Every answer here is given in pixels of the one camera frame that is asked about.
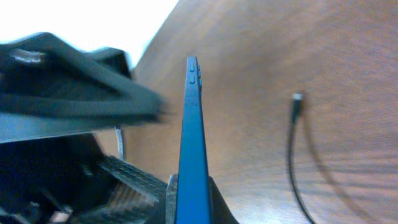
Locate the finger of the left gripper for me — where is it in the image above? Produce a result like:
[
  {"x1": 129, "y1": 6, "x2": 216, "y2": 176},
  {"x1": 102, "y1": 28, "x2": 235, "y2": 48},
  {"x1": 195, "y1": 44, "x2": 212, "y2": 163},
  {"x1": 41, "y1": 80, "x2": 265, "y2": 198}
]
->
[{"x1": 1, "y1": 32, "x2": 164, "y2": 143}]

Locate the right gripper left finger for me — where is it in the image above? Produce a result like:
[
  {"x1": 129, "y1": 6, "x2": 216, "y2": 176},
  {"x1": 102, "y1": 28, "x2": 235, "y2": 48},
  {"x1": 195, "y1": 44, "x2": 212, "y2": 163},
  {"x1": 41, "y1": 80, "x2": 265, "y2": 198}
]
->
[{"x1": 165, "y1": 174, "x2": 178, "y2": 224}]

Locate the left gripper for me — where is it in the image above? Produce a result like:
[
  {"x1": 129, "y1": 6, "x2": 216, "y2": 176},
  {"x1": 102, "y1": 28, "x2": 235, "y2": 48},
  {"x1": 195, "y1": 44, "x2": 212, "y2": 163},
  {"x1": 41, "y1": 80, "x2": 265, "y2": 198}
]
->
[{"x1": 1, "y1": 134, "x2": 167, "y2": 223}]

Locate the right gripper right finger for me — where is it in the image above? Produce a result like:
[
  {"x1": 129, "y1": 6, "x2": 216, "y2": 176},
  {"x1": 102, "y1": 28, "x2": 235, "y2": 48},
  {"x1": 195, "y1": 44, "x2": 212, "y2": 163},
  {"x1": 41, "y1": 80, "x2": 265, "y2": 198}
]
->
[{"x1": 209, "y1": 177, "x2": 239, "y2": 224}]

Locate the blue screen smartphone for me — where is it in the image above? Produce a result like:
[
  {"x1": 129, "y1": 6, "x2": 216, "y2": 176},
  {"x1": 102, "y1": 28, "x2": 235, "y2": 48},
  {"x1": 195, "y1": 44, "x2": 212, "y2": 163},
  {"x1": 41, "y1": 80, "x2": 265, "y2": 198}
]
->
[{"x1": 175, "y1": 56, "x2": 213, "y2": 224}]

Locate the black charging cable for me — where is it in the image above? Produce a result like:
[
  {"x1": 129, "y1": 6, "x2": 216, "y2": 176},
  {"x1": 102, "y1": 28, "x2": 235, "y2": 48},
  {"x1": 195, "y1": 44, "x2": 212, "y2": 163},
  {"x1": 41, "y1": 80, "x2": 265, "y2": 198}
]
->
[{"x1": 285, "y1": 92, "x2": 317, "y2": 224}]

